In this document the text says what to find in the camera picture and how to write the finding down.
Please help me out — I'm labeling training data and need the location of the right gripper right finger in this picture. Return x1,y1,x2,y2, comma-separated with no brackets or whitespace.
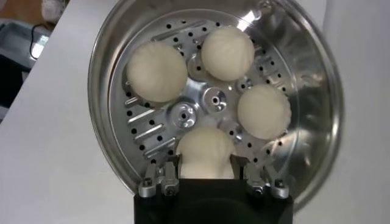
230,153,290,200

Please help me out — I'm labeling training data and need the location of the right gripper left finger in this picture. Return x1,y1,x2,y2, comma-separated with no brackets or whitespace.
138,154,181,198

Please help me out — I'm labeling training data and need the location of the steel perforated steamer basket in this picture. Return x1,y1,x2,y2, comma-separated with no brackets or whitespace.
87,0,344,213

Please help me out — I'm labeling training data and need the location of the grey floor device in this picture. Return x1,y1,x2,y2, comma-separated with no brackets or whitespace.
0,18,51,70

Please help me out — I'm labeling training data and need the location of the white steamed baozi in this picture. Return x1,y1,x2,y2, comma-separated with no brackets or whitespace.
175,126,237,180
200,26,256,82
236,83,293,141
126,41,188,103

